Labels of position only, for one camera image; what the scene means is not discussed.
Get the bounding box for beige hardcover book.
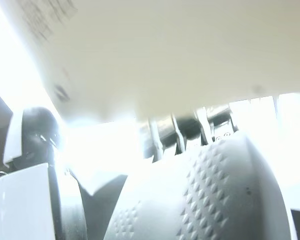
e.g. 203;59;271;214
4;0;300;124

